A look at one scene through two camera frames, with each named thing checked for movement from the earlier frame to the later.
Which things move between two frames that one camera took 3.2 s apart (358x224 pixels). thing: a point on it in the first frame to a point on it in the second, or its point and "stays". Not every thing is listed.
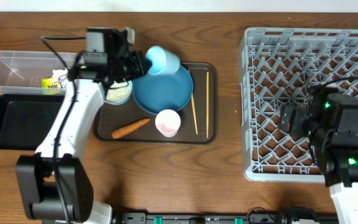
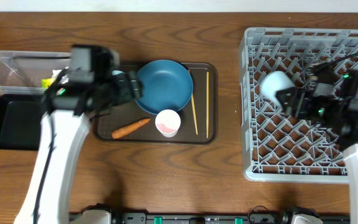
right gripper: x=301 y=114 to x=302 y=98
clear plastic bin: x=21 y=73 stays
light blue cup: x=163 y=61 to x=273 y=81
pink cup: x=168 y=122 stays
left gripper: x=137 y=57 to x=135 y=91
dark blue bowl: x=155 y=93 stays
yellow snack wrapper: x=50 y=83 stays
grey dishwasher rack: x=279 y=65 stays
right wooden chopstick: x=207 y=104 stays
